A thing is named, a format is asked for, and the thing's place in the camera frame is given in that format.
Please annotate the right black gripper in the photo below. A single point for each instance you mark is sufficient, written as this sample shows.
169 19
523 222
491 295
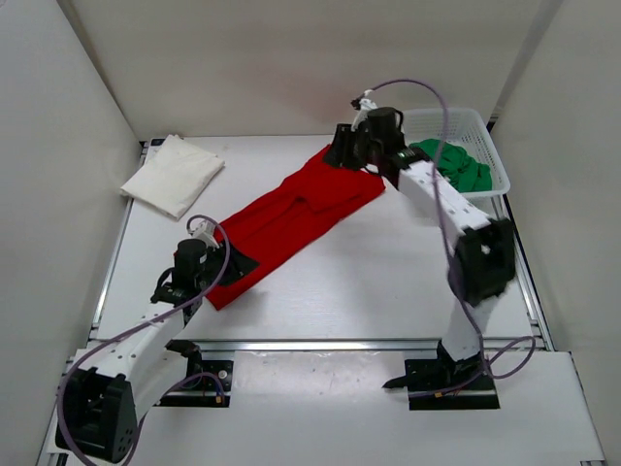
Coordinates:
341 153

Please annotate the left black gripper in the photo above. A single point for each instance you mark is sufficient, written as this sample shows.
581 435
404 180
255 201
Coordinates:
238 267

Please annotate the red t shirt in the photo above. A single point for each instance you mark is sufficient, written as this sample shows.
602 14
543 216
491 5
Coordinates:
280 223

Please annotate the green t shirt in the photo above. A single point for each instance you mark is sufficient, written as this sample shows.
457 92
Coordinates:
462 171

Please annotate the white t shirt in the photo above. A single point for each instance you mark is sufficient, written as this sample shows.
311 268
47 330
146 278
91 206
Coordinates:
172 179

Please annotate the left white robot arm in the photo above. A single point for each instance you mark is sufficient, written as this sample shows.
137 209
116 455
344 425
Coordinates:
106 395

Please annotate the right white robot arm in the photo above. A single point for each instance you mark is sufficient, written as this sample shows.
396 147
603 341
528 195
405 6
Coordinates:
480 249

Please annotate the white plastic basket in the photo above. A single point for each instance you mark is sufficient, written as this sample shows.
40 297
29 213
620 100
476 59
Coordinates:
466 129

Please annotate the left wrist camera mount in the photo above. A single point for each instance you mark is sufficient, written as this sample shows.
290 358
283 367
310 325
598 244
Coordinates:
202 229

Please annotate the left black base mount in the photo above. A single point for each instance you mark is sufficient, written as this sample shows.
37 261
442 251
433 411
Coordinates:
204 383

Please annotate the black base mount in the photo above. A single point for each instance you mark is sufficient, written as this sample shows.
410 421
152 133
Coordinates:
204 383
444 384

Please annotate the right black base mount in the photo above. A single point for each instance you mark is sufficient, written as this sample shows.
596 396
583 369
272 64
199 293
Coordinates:
444 384

